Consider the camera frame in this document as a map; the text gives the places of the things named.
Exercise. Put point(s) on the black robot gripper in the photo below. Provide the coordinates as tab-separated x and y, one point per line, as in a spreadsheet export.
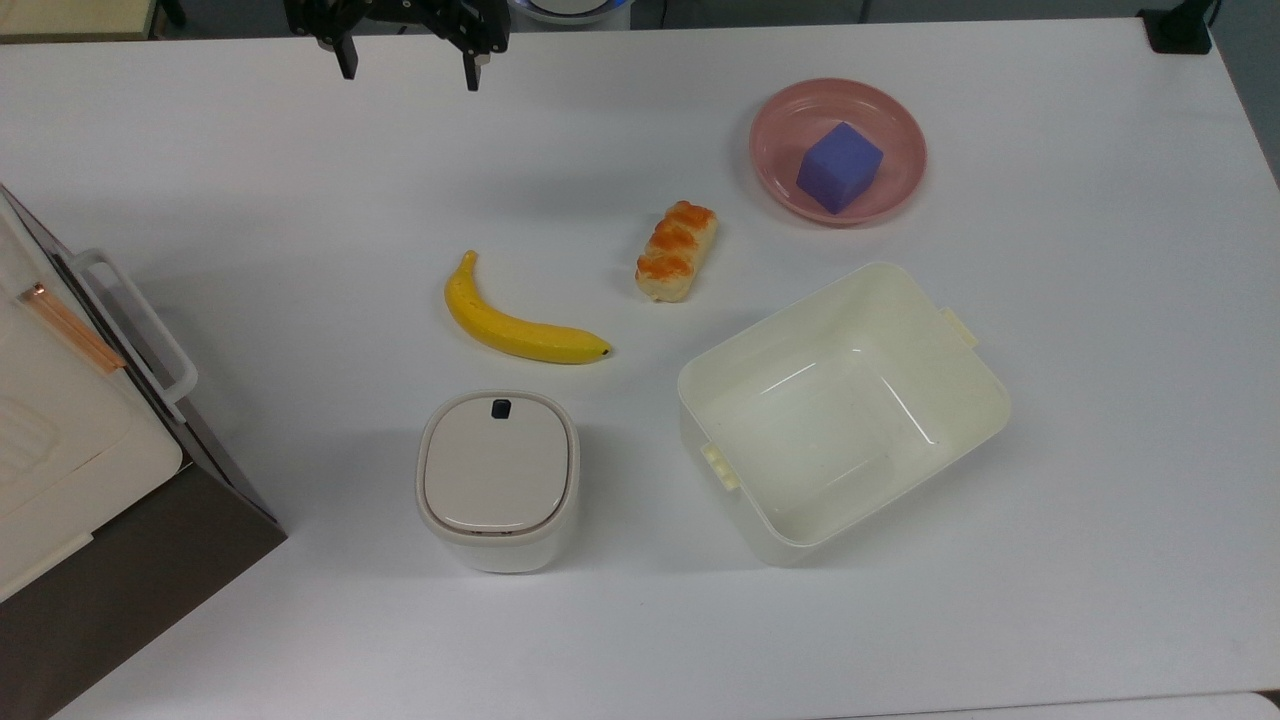
400	8

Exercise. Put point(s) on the purple foam cube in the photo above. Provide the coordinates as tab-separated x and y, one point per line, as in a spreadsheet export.
840	165

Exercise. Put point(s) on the yellow toy banana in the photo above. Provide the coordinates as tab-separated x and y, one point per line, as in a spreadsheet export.
510	332

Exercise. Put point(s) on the toy bread with orange glaze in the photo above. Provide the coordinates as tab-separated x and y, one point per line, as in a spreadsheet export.
675	250

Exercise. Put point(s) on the beige side table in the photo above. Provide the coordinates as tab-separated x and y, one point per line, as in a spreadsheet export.
70	15

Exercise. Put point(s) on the pink plastic plate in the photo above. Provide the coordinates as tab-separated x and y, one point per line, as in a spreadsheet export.
780	130

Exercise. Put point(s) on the small white lidded trash bin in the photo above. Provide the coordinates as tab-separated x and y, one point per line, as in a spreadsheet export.
497	470

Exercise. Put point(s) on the orange strip on storage box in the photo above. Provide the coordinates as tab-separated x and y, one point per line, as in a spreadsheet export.
72	330

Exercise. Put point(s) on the cream open plastic container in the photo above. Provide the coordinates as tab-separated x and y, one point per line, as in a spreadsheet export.
840	420

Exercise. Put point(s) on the dark brown drawer cabinet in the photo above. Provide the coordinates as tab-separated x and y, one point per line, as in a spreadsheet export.
150	560

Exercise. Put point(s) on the black stand base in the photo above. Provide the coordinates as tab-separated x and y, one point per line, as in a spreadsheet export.
1178	30

